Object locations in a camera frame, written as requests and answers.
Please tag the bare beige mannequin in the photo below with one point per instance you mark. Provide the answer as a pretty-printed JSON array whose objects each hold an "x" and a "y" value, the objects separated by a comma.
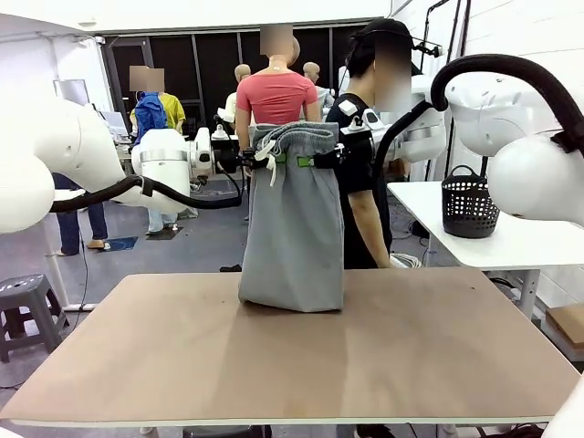
[
  {"x": 315, "y": 77},
  {"x": 237, "y": 86}
]

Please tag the brown cardboard box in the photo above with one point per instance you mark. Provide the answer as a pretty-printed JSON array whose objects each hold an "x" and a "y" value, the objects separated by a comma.
[{"x": 568, "y": 325}]

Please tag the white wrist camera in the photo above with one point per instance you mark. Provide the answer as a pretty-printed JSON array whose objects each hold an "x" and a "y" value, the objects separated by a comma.
[
  {"x": 222, "y": 130},
  {"x": 365, "y": 124}
]

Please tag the mannequin in red shirt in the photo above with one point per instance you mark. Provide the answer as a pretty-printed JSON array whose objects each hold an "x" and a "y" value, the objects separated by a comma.
[{"x": 276, "y": 93}]

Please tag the mannequin in yellow shirt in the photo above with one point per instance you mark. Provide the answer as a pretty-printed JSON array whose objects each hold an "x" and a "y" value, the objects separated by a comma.
[{"x": 175, "y": 109}]

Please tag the grey training pants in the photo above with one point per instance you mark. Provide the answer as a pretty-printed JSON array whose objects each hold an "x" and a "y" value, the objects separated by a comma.
[{"x": 294, "y": 237}]

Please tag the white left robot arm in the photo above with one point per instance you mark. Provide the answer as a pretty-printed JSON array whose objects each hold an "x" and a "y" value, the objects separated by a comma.
[{"x": 68, "y": 150}]

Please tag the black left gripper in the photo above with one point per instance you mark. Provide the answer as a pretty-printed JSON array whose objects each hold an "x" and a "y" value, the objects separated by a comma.
[{"x": 252, "y": 160}]

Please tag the white side table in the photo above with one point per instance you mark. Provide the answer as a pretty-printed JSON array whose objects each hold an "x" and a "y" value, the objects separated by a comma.
[{"x": 502, "y": 248}]

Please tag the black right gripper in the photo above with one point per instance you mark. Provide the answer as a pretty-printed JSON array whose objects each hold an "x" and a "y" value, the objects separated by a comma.
[{"x": 330, "y": 159}]

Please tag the black cap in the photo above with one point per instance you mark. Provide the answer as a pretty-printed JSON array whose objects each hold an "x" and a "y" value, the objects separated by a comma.
[{"x": 383, "y": 29}]

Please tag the black perforated plastic basket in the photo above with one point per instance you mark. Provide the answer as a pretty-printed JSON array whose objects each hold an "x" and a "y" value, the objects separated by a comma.
[{"x": 470, "y": 210}]

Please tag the blue floor mat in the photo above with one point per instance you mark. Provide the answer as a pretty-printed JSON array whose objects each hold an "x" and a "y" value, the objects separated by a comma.
[{"x": 122, "y": 243}]

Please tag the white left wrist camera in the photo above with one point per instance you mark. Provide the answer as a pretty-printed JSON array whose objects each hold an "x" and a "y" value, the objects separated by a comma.
[{"x": 222, "y": 130}]

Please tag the person's right hand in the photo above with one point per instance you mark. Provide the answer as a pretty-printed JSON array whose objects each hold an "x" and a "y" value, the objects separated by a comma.
[{"x": 386, "y": 261}]

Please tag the person in black t-shirt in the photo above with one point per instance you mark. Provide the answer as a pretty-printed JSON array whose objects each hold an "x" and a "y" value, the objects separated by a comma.
[{"x": 360, "y": 150}]

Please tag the person's right forearm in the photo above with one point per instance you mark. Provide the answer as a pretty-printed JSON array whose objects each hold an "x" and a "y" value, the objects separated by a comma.
[{"x": 370, "y": 223}]

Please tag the grey plastic stool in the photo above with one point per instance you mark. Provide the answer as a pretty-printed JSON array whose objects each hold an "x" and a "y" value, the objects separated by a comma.
[{"x": 27, "y": 301}]

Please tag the black metal stand frame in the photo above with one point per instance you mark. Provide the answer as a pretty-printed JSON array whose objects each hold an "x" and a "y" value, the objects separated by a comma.
[{"x": 449, "y": 27}]

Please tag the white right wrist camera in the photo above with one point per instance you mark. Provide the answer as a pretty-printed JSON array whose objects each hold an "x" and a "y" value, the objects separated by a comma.
[{"x": 365, "y": 124}]

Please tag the person in blue jeans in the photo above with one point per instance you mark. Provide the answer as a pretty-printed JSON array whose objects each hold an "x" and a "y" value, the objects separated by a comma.
[{"x": 80, "y": 214}]

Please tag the mannequin in blue jacket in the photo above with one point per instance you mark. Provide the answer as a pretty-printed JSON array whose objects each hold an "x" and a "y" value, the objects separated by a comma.
[{"x": 150, "y": 114}]

